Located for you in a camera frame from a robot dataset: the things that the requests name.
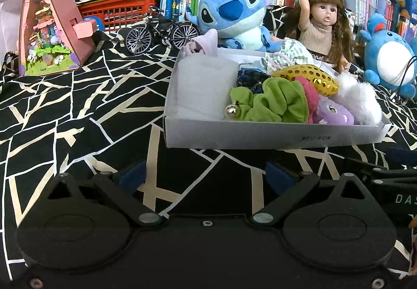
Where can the brown-haired baby doll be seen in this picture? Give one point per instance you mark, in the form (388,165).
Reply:
(323,28)

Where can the orange plastic crate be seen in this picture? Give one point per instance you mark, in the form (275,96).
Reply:
(116,14)

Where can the blue Stitch plush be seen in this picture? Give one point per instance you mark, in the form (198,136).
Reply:
(239,23)

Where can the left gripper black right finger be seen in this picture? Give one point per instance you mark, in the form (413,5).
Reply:
(290,187)

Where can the white shallow cardboard box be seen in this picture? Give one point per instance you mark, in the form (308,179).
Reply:
(231,134)

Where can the white towel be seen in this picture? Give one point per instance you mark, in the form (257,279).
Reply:
(199,88)

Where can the green white striped cloth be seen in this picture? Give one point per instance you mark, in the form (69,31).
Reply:
(292,52)

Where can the pale pink cloth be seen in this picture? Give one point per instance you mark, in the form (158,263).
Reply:
(206,44)

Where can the blue round white-belly plush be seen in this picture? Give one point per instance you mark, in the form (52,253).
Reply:
(389,59)

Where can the white fluffy plush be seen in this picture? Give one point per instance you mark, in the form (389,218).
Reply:
(359,98)

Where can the black white patterned cloth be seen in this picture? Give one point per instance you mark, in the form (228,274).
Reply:
(108,115)

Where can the purple plush toy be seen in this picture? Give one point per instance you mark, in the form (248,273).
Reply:
(331,113)

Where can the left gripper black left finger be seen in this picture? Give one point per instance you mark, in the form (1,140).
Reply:
(120,187)

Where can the pink green scrunchie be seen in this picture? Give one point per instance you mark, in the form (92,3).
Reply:
(280,101)

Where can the pink triangular miniature house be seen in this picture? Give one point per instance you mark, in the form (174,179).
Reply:
(53,37)

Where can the dark blue patterned scrunchie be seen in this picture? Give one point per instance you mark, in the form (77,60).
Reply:
(251,79)

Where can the miniature black bicycle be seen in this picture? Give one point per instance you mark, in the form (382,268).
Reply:
(170,31)

